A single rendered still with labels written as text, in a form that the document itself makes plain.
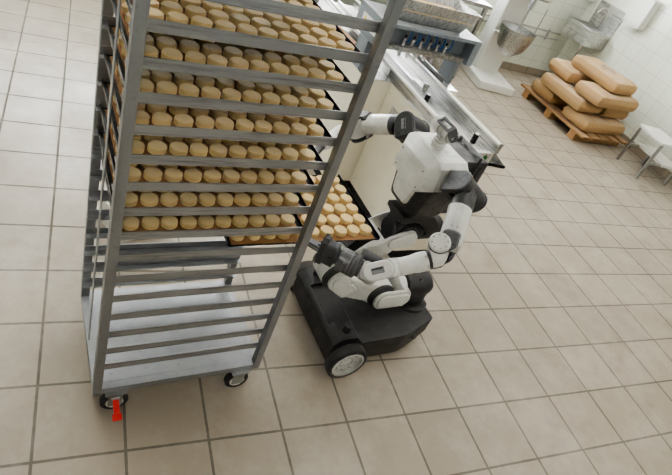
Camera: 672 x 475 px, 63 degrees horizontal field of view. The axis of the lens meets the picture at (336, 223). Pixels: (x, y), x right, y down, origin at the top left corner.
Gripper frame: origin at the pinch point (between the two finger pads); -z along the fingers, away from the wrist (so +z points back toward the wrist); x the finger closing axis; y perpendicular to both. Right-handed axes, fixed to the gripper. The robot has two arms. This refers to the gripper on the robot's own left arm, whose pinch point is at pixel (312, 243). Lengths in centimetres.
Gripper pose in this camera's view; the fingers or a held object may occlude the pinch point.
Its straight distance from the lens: 192.9
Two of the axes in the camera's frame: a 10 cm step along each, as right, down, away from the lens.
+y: -3.3, 4.8, -8.1
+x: 3.3, -7.5, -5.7
